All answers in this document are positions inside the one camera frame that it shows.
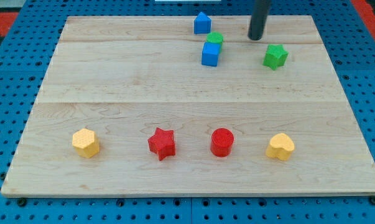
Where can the wooden board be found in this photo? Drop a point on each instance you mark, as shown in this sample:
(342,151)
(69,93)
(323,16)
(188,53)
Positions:
(124,76)

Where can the blue triangle block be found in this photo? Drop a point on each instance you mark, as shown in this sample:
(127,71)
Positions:
(202,24)

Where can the green cylinder block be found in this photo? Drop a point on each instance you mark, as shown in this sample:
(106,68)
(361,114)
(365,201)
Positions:
(215,38)

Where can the green star block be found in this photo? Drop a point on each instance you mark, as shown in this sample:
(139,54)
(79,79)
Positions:
(275,56)

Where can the blue cube block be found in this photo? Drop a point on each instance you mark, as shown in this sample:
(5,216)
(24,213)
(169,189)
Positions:
(210,54)

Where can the red cylinder block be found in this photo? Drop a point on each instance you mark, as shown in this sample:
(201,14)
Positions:
(222,141)

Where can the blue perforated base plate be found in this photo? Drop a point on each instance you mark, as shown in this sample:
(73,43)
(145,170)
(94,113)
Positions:
(25,54)

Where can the yellow heart block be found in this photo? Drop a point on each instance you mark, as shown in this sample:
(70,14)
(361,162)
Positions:
(281,146)

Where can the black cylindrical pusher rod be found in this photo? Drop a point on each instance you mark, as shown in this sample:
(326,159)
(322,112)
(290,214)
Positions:
(259,15)

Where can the red star block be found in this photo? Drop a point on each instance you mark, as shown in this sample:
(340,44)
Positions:
(162,143)

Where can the yellow hexagon block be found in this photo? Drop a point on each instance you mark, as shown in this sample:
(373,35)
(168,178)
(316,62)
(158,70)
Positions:
(86,143)

